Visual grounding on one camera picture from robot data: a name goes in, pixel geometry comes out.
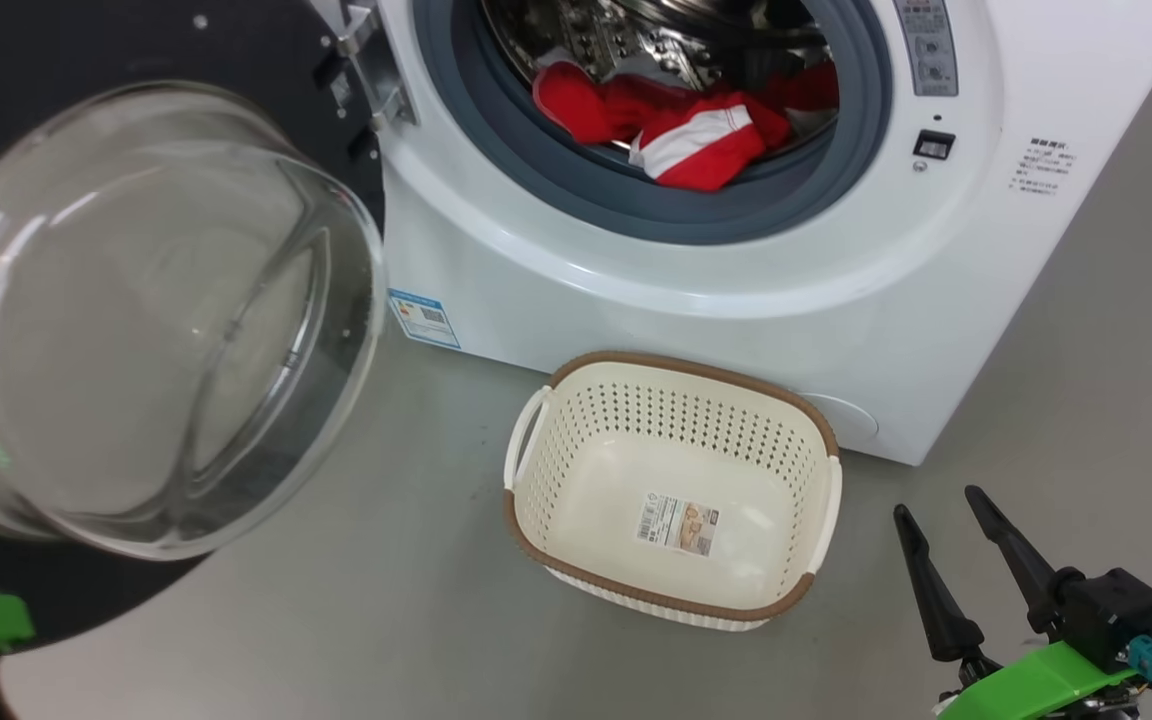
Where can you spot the black round glass washer door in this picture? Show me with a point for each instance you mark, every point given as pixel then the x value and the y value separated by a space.
pixel 136 300

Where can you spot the white product label sticker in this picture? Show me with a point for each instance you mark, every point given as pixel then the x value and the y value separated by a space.
pixel 677 524

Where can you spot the round white filter cover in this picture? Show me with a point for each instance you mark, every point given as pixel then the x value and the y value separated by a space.
pixel 851 420

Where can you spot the metal door hinge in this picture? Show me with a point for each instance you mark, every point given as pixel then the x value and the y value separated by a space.
pixel 376 70

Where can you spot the stainless steel washing machine drum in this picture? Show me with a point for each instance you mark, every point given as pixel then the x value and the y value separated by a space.
pixel 656 40

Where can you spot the blue energy label sticker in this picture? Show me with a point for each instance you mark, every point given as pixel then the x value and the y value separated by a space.
pixel 424 318

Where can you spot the white front-load washing machine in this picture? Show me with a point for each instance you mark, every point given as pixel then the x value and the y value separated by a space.
pixel 736 300

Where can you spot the red and white garment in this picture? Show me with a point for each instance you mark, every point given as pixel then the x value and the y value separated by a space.
pixel 706 150

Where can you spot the black text instruction sticker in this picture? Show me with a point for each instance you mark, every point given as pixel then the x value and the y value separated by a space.
pixel 1044 165

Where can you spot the grey warning sticker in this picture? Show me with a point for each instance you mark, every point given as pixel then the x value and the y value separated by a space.
pixel 928 50

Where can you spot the cream laundry basket brown rim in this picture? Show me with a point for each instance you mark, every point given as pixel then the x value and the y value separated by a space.
pixel 666 460

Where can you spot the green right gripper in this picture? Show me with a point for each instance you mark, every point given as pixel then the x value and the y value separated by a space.
pixel 1026 685

